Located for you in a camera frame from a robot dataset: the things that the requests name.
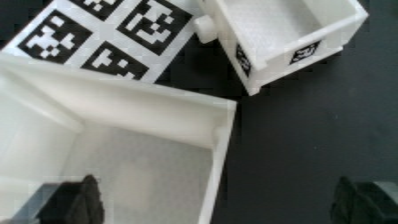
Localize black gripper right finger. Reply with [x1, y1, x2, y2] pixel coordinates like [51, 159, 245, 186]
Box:
[330, 177, 398, 224]

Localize fiducial marker sheet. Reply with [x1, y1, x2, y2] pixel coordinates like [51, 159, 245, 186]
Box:
[1, 0, 200, 83]

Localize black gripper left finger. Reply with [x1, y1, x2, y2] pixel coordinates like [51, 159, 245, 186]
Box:
[0, 175, 104, 224]

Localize white drawer cabinet box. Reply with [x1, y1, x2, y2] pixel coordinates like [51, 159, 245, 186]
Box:
[0, 53, 236, 224]

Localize white drawer with knob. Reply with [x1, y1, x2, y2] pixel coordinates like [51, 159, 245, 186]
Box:
[193, 0, 367, 94]

